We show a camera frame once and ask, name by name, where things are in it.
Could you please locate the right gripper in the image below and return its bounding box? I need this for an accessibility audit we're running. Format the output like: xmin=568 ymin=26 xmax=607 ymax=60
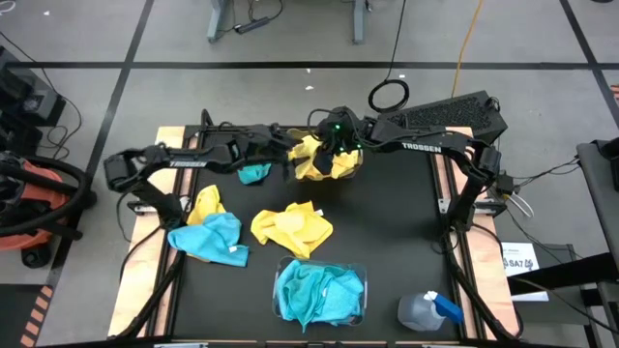
xmin=312 ymin=106 xmax=371 ymax=176

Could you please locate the yellow microfiber towel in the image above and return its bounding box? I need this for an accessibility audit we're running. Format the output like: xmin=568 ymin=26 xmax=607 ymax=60
xmin=330 ymin=147 xmax=364 ymax=180
xmin=288 ymin=128 xmax=321 ymax=182
xmin=186 ymin=184 xmax=228 ymax=227
xmin=250 ymin=200 xmax=335 ymax=260

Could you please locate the blue microfiber towel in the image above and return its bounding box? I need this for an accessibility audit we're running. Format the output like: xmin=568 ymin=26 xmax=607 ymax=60
xmin=167 ymin=212 xmax=251 ymax=268
xmin=236 ymin=162 xmax=274 ymax=187
xmin=277 ymin=259 xmax=335 ymax=334
xmin=313 ymin=266 xmax=365 ymax=326

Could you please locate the clear plastic basket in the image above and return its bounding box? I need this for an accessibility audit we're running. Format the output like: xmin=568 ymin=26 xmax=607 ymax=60
xmin=272 ymin=255 xmax=368 ymax=328
xmin=285 ymin=128 xmax=365 ymax=184

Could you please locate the black table mat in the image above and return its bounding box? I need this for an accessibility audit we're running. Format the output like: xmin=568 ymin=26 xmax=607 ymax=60
xmin=171 ymin=126 xmax=460 ymax=342

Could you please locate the black power strip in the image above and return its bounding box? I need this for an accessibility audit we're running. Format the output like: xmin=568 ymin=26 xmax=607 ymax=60
xmin=234 ymin=16 xmax=272 ymax=35

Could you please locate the grey desk leg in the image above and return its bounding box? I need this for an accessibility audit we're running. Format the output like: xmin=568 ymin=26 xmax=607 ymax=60
xmin=206 ymin=0 xmax=232 ymax=44
xmin=351 ymin=0 xmax=368 ymax=44

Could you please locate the black perforated computer case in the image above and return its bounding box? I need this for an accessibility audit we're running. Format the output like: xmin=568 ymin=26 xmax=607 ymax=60
xmin=376 ymin=90 xmax=509 ymax=145

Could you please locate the grey spray bottle blue trigger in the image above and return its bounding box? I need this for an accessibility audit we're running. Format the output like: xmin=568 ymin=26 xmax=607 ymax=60
xmin=397 ymin=289 xmax=465 ymax=334

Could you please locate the black power adapter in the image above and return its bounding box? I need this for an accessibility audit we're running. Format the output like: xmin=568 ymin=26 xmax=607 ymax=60
xmin=495 ymin=172 xmax=517 ymax=195

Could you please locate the white paper sign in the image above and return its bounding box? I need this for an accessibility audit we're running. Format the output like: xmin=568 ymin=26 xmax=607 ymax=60
xmin=500 ymin=241 xmax=551 ymax=304

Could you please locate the orange shop vacuum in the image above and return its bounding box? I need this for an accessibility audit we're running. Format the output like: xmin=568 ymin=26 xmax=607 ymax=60
xmin=0 ymin=150 xmax=98 ymax=270

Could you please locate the black equipment box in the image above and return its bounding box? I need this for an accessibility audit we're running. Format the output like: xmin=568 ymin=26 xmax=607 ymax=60
xmin=0 ymin=45 xmax=68 ymax=156

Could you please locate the black desk beam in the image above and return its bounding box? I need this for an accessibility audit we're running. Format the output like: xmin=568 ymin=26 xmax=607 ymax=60
xmin=507 ymin=250 xmax=619 ymax=297

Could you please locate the grey side desk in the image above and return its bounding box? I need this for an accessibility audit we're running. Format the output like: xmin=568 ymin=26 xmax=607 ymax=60
xmin=575 ymin=137 xmax=619 ymax=272

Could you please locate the black coiled floor cable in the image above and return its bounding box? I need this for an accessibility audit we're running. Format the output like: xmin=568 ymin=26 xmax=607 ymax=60
xmin=368 ymin=0 xmax=411 ymax=114

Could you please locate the yellow floor cable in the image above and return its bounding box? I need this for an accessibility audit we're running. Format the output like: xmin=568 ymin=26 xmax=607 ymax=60
xmin=450 ymin=0 xmax=486 ymax=99

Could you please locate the black vacuum hose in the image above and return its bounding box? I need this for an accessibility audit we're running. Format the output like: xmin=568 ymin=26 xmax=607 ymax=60
xmin=0 ymin=154 xmax=94 ymax=239

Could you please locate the white cable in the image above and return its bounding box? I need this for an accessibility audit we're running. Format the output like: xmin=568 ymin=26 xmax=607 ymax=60
xmin=507 ymin=191 xmax=537 ymax=219

